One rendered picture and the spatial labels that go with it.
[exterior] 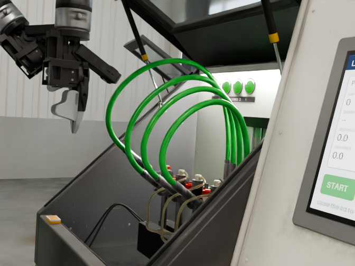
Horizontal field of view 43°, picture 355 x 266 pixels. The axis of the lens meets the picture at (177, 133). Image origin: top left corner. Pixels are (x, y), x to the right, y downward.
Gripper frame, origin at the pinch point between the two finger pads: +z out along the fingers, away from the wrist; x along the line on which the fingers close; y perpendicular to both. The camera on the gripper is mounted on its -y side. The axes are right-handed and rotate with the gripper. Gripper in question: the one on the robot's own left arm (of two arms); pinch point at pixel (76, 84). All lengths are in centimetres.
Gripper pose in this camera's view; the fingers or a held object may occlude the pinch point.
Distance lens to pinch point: 115.8
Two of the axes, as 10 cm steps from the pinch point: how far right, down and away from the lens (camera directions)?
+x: 3.0, -1.5, -9.4
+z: 6.6, 7.5, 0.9
